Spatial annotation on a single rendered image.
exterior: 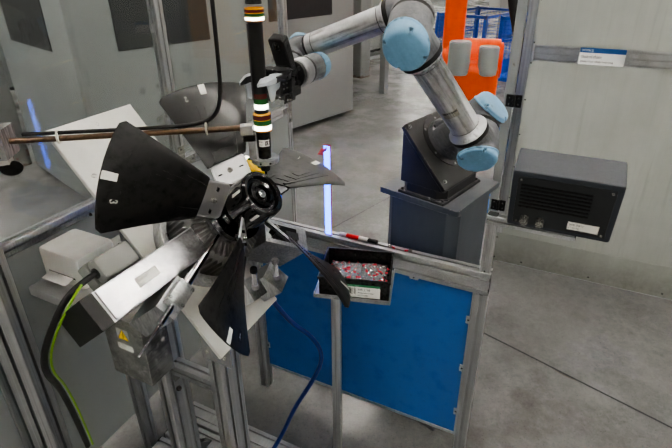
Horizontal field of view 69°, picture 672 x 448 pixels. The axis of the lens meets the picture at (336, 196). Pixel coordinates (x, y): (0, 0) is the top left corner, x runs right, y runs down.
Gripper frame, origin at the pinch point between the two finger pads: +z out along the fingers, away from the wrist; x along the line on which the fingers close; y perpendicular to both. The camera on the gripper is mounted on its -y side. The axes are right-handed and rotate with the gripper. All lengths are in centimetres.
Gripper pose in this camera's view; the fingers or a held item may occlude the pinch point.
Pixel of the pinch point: (251, 80)
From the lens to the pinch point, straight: 118.3
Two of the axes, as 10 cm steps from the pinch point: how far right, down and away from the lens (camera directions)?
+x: -9.0, -1.9, 3.9
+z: -4.3, 3.9, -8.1
